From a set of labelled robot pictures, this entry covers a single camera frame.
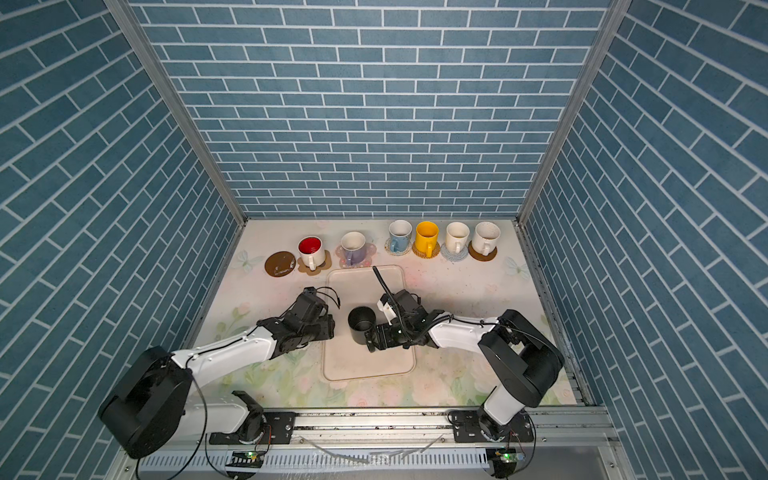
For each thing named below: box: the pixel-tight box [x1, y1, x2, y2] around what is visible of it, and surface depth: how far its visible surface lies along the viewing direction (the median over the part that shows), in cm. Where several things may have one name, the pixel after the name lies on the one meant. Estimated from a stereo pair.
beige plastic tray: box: [323, 265, 416, 381], surface depth 86 cm
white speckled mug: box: [472, 221, 501, 256], surface depth 107 cm
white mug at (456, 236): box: [446, 221, 470, 254], surface depth 107 cm
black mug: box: [347, 306, 376, 345], surface depth 87 cm
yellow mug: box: [415, 221, 439, 258], surface depth 107 cm
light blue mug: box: [389, 219, 413, 253], surface depth 107 cm
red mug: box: [297, 236, 325, 271], surface depth 104 cm
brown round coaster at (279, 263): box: [264, 250, 296, 278], surface depth 107 cm
